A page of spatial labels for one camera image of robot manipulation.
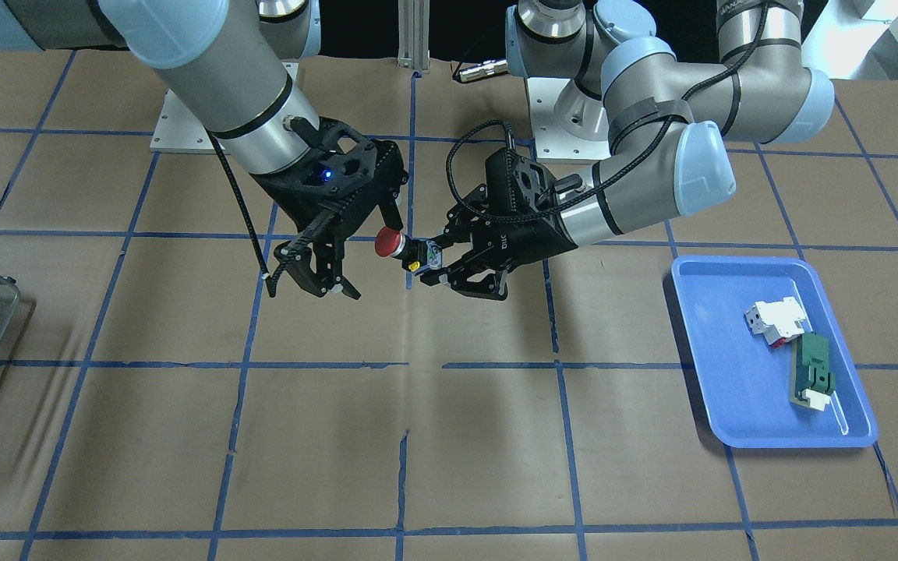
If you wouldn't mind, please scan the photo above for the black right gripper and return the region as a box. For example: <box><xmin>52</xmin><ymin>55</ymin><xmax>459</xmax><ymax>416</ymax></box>
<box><xmin>254</xmin><ymin>117</ymin><xmax>409</xmax><ymax>301</ymax></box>

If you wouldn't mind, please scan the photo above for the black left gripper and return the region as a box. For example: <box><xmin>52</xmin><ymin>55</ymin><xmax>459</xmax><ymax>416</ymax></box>
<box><xmin>422</xmin><ymin>148</ymin><xmax>578</xmax><ymax>302</ymax></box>

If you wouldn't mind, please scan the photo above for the blue plastic tray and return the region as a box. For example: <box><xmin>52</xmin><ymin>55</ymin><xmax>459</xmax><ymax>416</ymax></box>
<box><xmin>670</xmin><ymin>255</ymin><xmax>879</xmax><ymax>450</ymax></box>

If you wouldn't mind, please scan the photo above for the green and white connector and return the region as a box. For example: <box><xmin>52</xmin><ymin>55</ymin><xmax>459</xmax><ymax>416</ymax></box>
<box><xmin>789</xmin><ymin>333</ymin><xmax>836</xmax><ymax>411</ymax></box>

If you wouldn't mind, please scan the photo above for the white circuit breaker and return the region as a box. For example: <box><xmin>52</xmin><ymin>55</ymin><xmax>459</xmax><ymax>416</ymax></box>
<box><xmin>744</xmin><ymin>297</ymin><xmax>808</xmax><ymax>348</ymax></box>

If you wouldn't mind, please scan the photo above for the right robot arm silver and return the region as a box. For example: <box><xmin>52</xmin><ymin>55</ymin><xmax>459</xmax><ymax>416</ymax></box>
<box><xmin>0</xmin><ymin>1</ymin><xmax>408</xmax><ymax>299</ymax></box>

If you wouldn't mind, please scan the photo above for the red emergency stop button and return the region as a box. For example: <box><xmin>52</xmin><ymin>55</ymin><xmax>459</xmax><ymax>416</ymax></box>
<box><xmin>374</xmin><ymin>227</ymin><xmax>443</xmax><ymax>276</ymax></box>

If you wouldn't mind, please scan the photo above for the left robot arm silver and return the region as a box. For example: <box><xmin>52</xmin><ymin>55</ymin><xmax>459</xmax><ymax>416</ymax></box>
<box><xmin>417</xmin><ymin>1</ymin><xmax>835</xmax><ymax>301</ymax></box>

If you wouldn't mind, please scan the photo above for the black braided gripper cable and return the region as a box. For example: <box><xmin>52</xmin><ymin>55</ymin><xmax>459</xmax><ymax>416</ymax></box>
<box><xmin>444</xmin><ymin>0</ymin><xmax>777</xmax><ymax>235</ymax></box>

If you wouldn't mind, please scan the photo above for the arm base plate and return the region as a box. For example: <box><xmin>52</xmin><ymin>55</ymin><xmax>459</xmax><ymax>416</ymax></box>
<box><xmin>526</xmin><ymin>77</ymin><xmax>612</xmax><ymax>164</ymax></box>
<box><xmin>150</xmin><ymin>90</ymin><xmax>214</xmax><ymax>155</ymax></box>

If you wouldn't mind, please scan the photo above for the aluminium frame post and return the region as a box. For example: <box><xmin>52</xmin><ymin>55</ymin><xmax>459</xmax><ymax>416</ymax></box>
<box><xmin>397</xmin><ymin>0</ymin><xmax>431</xmax><ymax>74</ymax></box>

